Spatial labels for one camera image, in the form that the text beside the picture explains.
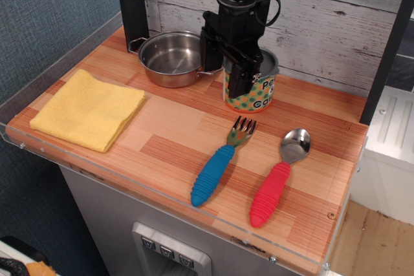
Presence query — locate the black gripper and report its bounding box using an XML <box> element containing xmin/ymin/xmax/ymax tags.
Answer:
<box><xmin>200</xmin><ymin>1</ymin><xmax>269</xmax><ymax>98</ymax></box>

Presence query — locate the peas and carrots toy can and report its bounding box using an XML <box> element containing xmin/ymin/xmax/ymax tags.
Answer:
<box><xmin>223</xmin><ymin>48</ymin><xmax>279</xmax><ymax>113</ymax></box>

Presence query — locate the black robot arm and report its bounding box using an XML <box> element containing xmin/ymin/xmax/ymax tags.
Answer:
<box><xmin>200</xmin><ymin>0</ymin><xmax>280</xmax><ymax>98</ymax></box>

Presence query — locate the stainless steel pot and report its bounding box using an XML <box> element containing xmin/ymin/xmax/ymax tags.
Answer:
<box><xmin>127</xmin><ymin>30</ymin><xmax>223</xmax><ymax>88</ymax></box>

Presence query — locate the clear acrylic table guard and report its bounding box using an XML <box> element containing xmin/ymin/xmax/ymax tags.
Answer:
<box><xmin>6</xmin><ymin>30</ymin><xmax>367</xmax><ymax>261</ymax></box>

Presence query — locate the yellow folded cloth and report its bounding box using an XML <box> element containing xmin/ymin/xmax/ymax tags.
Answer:
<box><xmin>29</xmin><ymin>69</ymin><xmax>146</xmax><ymax>153</ymax></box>

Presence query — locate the white plastic unit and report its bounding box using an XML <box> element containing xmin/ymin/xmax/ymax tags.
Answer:
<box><xmin>350</xmin><ymin>87</ymin><xmax>413</xmax><ymax>224</ymax></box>

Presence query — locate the grey toy fridge cabinet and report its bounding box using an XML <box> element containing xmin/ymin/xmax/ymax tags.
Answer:
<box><xmin>61</xmin><ymin>165</ymin><xmax>329</xmax><ymax>275</ymax></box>

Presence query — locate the ice dispenser panel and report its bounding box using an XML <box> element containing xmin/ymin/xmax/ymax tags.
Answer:
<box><xmin>132</xmin><ymin>222</ymin><xmax>212</xmax><ymax>275</ymax></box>

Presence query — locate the orange object with black mesh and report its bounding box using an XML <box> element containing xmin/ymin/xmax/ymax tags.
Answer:
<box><xmin>1</xmin><ymin>257</ymin><xmax>58</xmax><ymax>276</ymax></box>

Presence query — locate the blue handled fork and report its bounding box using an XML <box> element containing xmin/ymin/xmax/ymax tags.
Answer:
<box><xmin>190</xmin><ymin>116</ymin><xmax>257</xmax><ymax>207</ymax></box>

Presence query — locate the black cable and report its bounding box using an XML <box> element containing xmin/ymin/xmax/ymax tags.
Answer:
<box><xmin>252</xmin><ymin>0</ymin><xmax>282</xmax><ymax>28</ymax></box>

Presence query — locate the red handled spoon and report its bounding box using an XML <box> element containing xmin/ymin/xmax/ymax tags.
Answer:
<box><xmin>249</xmin><ymin>128</ymin><xmax>311</xmax><ymax>228</ymax></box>

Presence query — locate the black left vertical post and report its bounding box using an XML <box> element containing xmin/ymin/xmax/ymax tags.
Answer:
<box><xmin>119</xmin><ymin>0</ymin><xmax>149</xmax><ymax>52</ymax></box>

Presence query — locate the black vertical post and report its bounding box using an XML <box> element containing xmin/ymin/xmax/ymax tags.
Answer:
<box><xmin>119</xmin><ymin>0</ymin><xmax>149</xmax><ymax>52</ymax></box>
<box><xmin>360</xmin><ymin>0</ymin><xmax>413</xmax><ymax>125</ymax></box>

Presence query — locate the black right vertical post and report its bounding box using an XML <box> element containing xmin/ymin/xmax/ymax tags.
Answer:
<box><xmin>360</xmin><ymin>0</ymin><xmax>413</xmax><ymax>125</ymax></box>

